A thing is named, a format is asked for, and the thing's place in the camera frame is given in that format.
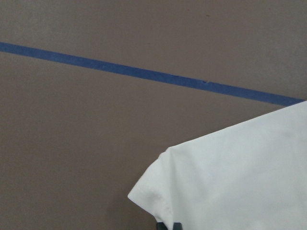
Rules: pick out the cream white t-shirt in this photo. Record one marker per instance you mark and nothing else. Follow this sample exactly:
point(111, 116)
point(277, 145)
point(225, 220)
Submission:
point(250, 176)

